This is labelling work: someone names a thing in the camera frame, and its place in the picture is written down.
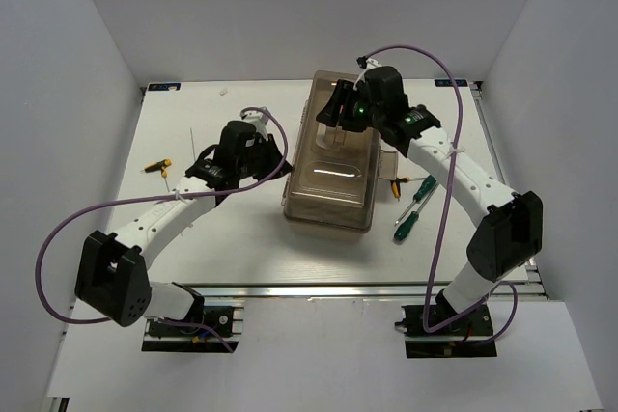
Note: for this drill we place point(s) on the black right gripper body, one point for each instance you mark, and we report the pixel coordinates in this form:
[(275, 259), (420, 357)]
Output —
[(359, 115)]

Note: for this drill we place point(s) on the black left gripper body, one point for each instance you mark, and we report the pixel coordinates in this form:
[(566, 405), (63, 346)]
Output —
[(258, 164)]

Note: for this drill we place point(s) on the beige plastic toolbox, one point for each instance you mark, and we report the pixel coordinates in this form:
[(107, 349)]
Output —
[(331, 190)]

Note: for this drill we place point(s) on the yellow black T-handle hex key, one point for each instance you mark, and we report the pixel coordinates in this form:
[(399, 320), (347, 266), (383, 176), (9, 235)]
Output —
[(159, 166)]

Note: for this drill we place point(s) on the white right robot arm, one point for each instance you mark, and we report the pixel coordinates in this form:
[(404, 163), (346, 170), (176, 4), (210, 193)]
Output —
[(508, 225)]

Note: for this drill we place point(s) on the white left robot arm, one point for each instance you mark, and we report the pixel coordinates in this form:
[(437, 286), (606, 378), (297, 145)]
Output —
[(113, 274)]

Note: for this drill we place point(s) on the blue label sticker right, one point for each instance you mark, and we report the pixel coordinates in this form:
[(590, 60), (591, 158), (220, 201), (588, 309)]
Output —
[(460, 83)]

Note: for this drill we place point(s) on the blue label sticker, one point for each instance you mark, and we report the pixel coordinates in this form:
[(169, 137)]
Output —
[(460, 83), (163, 87)]

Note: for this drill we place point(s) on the small green screwdriver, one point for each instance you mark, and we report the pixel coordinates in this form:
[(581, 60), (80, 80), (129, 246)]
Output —
[(427, 186)]

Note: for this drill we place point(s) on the blue label sticker left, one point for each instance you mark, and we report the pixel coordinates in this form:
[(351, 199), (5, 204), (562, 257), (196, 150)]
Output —
[(163, 87)]

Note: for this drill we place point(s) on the large green screwdriver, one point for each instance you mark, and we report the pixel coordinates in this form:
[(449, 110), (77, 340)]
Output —
[(409, 218)]

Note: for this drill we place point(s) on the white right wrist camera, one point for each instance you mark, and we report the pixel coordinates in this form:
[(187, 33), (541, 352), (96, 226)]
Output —
[(365, 65)]

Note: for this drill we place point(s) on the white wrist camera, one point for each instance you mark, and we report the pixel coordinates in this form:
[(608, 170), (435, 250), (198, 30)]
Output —
[(258, 118), (365, 65)]

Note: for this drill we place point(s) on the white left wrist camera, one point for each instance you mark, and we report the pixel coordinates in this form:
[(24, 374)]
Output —
[(258, 118)]

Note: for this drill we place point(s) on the long yellow black T-handle key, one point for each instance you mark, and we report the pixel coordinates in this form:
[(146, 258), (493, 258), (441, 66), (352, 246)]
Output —
[(191, 133)]

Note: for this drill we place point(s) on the yellow black T-handle key right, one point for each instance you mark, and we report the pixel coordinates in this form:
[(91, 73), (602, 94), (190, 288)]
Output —
[(396, 186)]

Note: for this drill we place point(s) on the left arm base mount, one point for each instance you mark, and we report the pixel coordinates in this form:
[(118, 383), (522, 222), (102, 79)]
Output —
[(215, 328)]

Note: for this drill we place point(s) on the aluminium table front rail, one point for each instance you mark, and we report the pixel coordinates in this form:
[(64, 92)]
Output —
[(311, 291)]

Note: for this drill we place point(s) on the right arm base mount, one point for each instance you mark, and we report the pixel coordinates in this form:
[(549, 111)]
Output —
[(465, 338)]

